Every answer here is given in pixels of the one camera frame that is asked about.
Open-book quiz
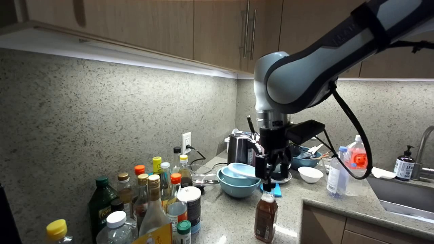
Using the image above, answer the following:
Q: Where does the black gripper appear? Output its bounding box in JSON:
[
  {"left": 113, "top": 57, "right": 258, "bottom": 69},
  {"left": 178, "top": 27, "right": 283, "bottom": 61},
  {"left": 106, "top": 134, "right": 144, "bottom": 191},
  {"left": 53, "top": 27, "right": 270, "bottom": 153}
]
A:
[{"left": 254, "top": 126, "right": 293, "bottom": 194}]

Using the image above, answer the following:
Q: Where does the wooden side cabinet door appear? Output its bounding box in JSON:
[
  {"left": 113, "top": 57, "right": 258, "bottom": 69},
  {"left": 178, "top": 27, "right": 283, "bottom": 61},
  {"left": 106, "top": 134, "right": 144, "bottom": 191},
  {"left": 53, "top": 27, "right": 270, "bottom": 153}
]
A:
[{"left": 276, "top": 0, "right": 434, "bottom": 80}]

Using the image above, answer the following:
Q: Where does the white cap clear bottle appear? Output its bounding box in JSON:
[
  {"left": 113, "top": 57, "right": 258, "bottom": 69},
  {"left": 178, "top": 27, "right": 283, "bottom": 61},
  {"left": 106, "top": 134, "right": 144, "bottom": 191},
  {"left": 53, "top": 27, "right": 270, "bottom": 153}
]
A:
[{"left": 95, "top": 210, "right": 139, "bottom": 244}]

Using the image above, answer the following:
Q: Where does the dark soap dispenser bottle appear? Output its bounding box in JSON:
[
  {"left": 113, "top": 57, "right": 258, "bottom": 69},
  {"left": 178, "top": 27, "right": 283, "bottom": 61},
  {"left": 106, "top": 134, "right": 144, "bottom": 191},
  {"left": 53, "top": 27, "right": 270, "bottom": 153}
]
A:
[{"left": 392, "top": 144, "right": 417, "bottom": 183}]

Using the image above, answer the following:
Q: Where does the small white bowl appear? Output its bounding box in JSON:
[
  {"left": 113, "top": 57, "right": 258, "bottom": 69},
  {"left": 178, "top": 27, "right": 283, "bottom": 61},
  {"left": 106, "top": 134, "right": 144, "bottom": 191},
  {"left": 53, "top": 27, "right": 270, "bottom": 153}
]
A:
[{"left": 297, "top": 165, "right": 326, "bottom": 184}]

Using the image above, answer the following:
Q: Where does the orange cap bottle orange label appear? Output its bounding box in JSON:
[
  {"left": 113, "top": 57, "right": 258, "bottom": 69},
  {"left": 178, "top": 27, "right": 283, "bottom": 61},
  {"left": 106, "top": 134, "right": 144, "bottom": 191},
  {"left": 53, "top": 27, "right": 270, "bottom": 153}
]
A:
[{"left": 166, "top": 172, "right": 189, "bottom": 228}]

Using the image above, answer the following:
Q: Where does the yellow cap condiment bottle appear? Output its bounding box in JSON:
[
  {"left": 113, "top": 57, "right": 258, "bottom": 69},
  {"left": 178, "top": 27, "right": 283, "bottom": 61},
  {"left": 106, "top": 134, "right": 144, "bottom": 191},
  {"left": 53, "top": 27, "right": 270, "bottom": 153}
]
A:
[{"left": 151, "top": 156, "right": 165, "bottom": 182}]

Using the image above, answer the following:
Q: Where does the brown sauce bottle black cap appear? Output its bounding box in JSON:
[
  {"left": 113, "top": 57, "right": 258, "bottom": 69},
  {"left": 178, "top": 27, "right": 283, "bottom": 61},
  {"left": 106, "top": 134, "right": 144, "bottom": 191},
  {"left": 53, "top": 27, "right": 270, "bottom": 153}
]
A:
[{"left": 254, "top": 191, "right": 280, "bottom": 244}]

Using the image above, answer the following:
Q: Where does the white wall outlet with plug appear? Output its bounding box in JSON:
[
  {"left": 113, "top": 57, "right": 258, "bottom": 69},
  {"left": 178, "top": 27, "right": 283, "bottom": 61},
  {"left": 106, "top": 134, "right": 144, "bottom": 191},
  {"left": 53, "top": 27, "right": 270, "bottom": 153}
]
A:
[{"left": 181, "top": 130, "right": 194, "bottom": 153}]

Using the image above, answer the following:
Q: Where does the blue cap water bottle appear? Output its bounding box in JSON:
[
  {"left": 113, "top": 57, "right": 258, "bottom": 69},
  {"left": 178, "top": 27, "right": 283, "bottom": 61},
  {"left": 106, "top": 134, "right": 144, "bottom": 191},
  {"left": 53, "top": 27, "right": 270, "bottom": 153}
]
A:
[{"left": 326, "top": 145, "right": 352, "bottom": 198}]

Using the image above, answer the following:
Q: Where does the red juice bottle white cap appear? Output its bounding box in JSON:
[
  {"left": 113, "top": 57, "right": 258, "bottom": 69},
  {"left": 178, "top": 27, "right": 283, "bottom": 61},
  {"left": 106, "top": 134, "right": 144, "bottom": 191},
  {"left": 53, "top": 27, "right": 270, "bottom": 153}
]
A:
[{"left": 342, "top": 134, "right": 371, "bottom": 180}]

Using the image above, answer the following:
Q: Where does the black power cord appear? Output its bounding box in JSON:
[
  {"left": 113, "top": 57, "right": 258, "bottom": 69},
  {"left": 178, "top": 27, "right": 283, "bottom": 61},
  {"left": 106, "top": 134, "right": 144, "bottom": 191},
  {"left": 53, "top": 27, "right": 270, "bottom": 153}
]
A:
[{"left": 189, "top": 144, "right": 208, "bottom": 165}]

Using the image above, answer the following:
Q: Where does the wooden lower cabinet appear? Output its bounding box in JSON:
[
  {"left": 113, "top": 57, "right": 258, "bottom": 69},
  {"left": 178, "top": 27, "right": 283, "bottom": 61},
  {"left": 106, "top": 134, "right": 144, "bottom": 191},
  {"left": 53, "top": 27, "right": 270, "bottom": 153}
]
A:
[{"left": 299, "top": 199, "right": 434, "bottom": 244}]

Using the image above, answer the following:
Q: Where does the green oil bottle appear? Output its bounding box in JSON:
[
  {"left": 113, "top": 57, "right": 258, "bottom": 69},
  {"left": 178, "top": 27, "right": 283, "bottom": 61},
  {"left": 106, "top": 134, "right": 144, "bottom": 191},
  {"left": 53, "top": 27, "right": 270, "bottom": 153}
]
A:
[{"left": 87, "top": 175, "right": 121, "bottom": 244}]

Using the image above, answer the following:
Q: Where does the steel sink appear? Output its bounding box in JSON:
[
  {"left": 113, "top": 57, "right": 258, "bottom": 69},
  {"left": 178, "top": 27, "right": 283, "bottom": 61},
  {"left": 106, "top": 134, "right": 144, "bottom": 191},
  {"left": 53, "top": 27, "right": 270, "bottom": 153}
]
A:
[{"left": 365, "top": 175, "right": 434, "bottom": 224}]

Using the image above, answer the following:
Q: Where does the under-cabinet light strip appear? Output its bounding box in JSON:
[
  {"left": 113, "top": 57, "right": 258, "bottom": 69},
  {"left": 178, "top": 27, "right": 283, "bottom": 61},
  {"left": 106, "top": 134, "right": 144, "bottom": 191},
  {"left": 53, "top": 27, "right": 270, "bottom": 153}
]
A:
[
  {"left": 0, "top": 27, "right": 255, "bottom": 81},
  {"left": 338, "top": 76, "right": 434, "bottom": 84}
]

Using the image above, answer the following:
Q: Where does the white cap dark bottle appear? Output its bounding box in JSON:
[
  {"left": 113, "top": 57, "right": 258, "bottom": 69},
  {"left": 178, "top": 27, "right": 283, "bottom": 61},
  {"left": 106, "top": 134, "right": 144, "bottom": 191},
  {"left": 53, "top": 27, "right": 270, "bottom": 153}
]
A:
[{"left": 177, "top": 153, "right": 194, "bottom": 188}]

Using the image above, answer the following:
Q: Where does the white canister dark label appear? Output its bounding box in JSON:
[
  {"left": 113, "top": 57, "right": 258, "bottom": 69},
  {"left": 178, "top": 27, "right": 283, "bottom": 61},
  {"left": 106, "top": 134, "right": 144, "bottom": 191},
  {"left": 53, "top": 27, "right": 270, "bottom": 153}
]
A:
[{"left": 177, "top": 186, "right": 204, "bottom": 235}]

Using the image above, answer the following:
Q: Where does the black steel electric kettle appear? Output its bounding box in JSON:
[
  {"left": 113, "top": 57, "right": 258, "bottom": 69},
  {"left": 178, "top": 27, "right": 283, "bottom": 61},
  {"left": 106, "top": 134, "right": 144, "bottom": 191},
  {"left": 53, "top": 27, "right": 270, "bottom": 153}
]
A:
[{"left": 226, "top": 129, "right": 262, "bottom": 167}]

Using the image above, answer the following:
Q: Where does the gold cap dark bottle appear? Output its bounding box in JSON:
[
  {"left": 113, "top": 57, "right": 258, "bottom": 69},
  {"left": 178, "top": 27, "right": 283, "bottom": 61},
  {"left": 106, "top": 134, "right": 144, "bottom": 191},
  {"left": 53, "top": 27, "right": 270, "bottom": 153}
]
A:
[{"left": 133, "top": 172, "right": 151, "bottom": 228}]

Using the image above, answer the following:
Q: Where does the yellow cap plastic bottle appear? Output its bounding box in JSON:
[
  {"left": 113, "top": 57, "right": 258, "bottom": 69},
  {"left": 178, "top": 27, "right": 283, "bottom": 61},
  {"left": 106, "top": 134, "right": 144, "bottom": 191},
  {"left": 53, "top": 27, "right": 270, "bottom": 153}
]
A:
[{"left": 45, "top": 218, "right": 75, "bottom": 244}]

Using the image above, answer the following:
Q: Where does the wooden upper cabinet door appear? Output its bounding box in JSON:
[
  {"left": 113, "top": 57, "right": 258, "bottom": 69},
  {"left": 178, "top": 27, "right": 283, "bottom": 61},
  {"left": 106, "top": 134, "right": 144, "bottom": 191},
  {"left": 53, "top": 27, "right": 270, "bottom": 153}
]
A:
[
  {"left": 25, "top": 0, "right": 196, "bottom": 61},
  {"left": 247, "top": 0, "right": 285, "bottom": 76},
  {"left": 193, "top": 0, "right": 250, "bottom": 73}
]

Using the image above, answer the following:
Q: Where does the large blue bowl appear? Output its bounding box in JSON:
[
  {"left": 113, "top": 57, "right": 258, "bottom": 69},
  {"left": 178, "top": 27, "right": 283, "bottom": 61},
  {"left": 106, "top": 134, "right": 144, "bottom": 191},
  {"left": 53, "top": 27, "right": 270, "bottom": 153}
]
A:
[{"left": 216, "top": 164, "right": 264, "bottom": 201}]

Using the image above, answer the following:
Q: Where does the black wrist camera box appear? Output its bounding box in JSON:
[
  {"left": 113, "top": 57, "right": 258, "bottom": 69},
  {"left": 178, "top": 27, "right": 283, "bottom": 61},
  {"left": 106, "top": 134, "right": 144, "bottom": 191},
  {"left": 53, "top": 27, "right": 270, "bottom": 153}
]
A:
[{"left": 287, "top": 118, "right": 327, "bottom": 146}]

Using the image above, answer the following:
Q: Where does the white cloth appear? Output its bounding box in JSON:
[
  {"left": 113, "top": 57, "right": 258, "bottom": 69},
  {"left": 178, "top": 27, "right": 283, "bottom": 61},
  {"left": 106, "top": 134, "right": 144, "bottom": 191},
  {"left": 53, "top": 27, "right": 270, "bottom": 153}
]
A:
[{"left": 371, "top": 165, "right": 399, "bottom": 182}]

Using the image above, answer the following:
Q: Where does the small green cap jar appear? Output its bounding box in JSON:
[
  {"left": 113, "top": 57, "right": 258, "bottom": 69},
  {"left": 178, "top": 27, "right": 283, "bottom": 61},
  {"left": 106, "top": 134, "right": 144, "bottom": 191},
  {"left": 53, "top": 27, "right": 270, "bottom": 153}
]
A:
[{"left": 175, "top": 220, "right": 194, "bottom": 244}]

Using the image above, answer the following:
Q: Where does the dark blue basin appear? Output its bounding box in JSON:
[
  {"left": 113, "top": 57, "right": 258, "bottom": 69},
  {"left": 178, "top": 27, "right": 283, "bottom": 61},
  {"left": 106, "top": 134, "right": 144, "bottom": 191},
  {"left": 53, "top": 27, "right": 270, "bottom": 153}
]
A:
[{"left": 291, "top": 145, "right": 326, "bottom": 172}]

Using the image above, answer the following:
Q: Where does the metal cabinet handle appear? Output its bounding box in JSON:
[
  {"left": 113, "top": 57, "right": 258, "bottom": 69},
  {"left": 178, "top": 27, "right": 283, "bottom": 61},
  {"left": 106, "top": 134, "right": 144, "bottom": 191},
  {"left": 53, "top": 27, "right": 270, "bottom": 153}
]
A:
[
  {"left": 249, "top": 8, "right": 258, "bottom": 60},
  {"left": 241, "top": 8, "right": 251, "bottom": 60}
]

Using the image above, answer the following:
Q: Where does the tall glass bottle gold cap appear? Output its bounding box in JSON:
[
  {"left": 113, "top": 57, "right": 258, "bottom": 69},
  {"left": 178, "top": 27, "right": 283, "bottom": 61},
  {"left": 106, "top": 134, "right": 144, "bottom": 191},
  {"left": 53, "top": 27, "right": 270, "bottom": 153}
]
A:
[{"left": 139, "top": 174, "right": 173, "bottom": 239}]

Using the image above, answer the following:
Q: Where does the metal faucet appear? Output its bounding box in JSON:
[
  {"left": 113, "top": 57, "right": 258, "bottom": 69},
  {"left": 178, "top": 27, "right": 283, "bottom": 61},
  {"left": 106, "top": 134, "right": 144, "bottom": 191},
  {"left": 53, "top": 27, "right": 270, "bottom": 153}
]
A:
[{"left": 414, "top": 125, "right": 434, "bottom": 180}]

